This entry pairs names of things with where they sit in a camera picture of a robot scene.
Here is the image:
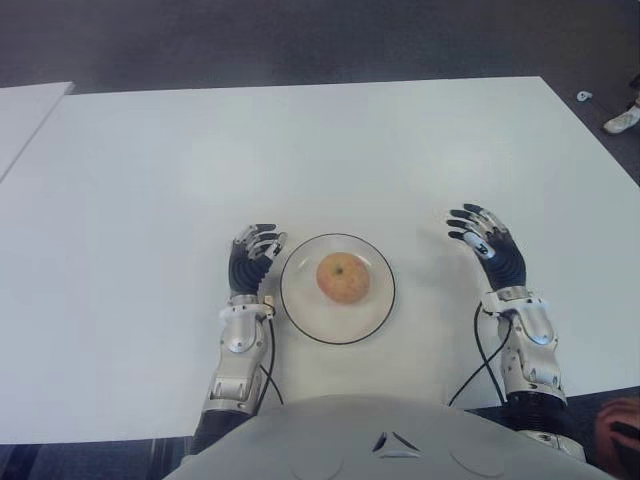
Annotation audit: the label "grey white robot torso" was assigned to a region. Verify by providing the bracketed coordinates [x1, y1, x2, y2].
[164, 393, 609, 480]

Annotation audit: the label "white plate with black rim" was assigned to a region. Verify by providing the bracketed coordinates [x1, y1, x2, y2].
[279, 232, 397, 345]

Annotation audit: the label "person's bare hand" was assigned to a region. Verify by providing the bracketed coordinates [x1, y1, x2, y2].
[597, 398, 640, 469]

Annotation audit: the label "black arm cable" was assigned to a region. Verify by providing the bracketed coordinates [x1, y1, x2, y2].
[257, 313, 286, 405]
[447, 303, 507, 409]

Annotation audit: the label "neighbouring white table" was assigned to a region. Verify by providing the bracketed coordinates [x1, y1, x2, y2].
[0, 80, 76, 184]

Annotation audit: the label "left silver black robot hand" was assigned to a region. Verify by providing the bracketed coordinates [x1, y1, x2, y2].
[228, 223, 288, 297]

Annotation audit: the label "white sneaker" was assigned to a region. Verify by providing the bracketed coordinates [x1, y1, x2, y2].
[602, 104, 640, 135]

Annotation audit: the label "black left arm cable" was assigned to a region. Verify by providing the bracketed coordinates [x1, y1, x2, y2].
[257, 313, 286, 405]

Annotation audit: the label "yellow red apple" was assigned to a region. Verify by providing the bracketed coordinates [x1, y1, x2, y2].
[315, 252, 372, 305]

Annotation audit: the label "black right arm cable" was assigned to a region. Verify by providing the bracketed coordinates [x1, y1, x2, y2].
[447, 303, 507, 409]

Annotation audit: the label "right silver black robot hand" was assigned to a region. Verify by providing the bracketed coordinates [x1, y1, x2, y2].
[446, 202, 527, 292]

